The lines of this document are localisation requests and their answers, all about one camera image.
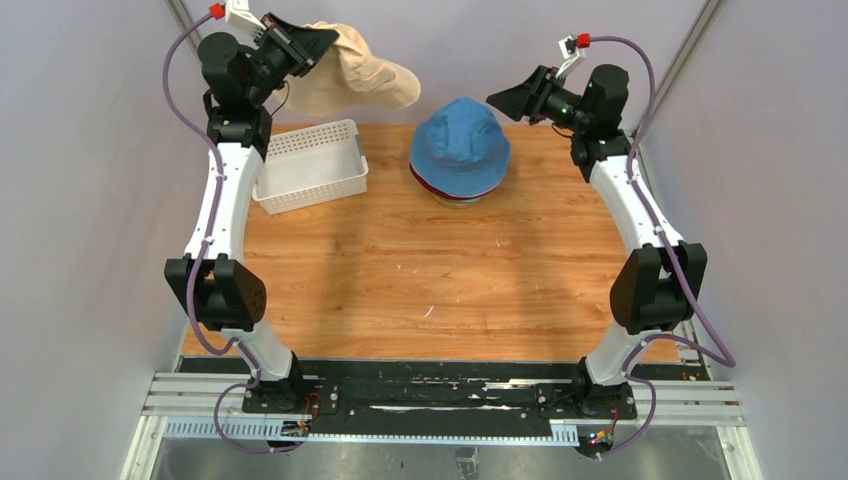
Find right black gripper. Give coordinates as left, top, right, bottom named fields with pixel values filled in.
left=485, top=66, right=590, bottom=134

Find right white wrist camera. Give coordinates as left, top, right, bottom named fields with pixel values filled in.
left=555, top=33, right=591, bottom=84

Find purple cable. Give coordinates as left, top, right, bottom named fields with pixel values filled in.
left=586, top=34, right=737, bottom=460
left=162, top=9, right=306, bottom=456

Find wooden hat stand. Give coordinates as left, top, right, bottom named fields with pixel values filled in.
left=434, top=196, right=483, bottom=210

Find blue hat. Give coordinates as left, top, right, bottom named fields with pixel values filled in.
left=409, top=97, right=512, bottom=174

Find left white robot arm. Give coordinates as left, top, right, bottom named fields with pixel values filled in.
left=164, top=13, right=339, bottom=413

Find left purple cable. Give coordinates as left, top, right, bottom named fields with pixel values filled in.
left=162, top=9, right=306, bottom=456

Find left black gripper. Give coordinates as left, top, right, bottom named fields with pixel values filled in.
left=244, top=14, right=337, bottom=107

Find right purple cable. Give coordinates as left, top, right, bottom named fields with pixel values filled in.
left=586, top=34, right=737, bottom=460

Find maroon bucket hat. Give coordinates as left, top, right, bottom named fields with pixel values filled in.
left=409, top=164, right=506, bottom=201

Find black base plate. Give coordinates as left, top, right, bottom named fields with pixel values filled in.
left=242, top=359, right=636, bottom=438

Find beige cap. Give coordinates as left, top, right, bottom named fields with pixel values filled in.
left=274, top=21, right=421, bottom=117

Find white perforated basket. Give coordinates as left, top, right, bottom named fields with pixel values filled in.
left=252, top=119, right=369, bottom=215

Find aluminium frame rails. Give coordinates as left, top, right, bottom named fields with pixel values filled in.
left=119, top=125, right=763, bottom=480

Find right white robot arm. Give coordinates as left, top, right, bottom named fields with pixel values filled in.
left=486, top=64, right=707, bottom=417

